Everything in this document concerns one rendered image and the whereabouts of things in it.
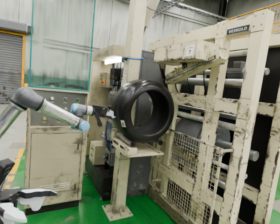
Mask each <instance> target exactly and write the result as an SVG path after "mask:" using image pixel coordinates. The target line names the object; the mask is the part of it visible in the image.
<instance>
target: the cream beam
mask: <svg viewBox="0 0 280 224"><path fill-rule="evenodd" d="M190 45H195V47H194V53H193V56H186V49H187V46H190ZM217 47H220V45H218V44H214V43H211V42H207V41H204V40H200V39H196V40H190V41H185V42H181V43H177V44H171V45H167V46H163V47H158V48H155V54H154V63H163V64H165V65H170V66H179V65H182V64H180V62H185V63H193V62H205V61H207V60H208V56H209V52H210V51H212V50H213V49H215V48H217Z"/></svg>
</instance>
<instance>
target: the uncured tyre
mask: <svg viewBox="0 0 280 224"><path fill-rule="evenodd" d="M144 92H147V93H148V94H149V96H150V97H151V99H152V105H153V108H152V114H151V116H150V118H149V120H148V121H147V122H146V123H145V124H144V125H142V126H140V127H137V128H135V127H134V126H133V123H132V119H131V112H132V107H133V104H134V102H135V101H136V99H137V98H138V97H139V96H140V95H141V94H143V93H144ZM111 110H112V111H113V112H114V116H116V118H112V121H113V123H114V125H115V127H116V128H117V130H118V131H119V132H120V133H122V134H123V135H125V136H126V137H128V138H129V139H131V140H133V141H135V142H138V143H150V142H153V141H155V140H157V139H159V138H160V137H162V136H163V135H164V134H165V133H166V132H167V130H168V129H169V127H170V125H171V123H172V120H173V117H174V101H173V98H172V95H171V93H170V92H169V90H168V89H167V88H166V87H165V86H164V85H162V84H161V83H159V82H157V81H154V80H132V81H129V82H127V83H126V84H124V85H123V86H122V87H121V88H120V89H119V90H118V91H117V92H116V94H115V96H114V98H113V100H112V105H111ZM120 120H124V122H125V126H126V127H122V125H121V121H120Z"/></svg>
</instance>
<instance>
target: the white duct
mask: <svg viewBox="0 0 280 224"><path fill-rule="evenodd" d="M159 1H160V0H148V2H147V7H146V15H145V24H144V26H146V29H145V31H144V35H145V33H146V31H147V29H148V27H149V24H150V22H151V19H152V17H153V15H154V13H155V11H156V8H157V6H158V3H159ZM143 37H144V36H143Z"/></svg>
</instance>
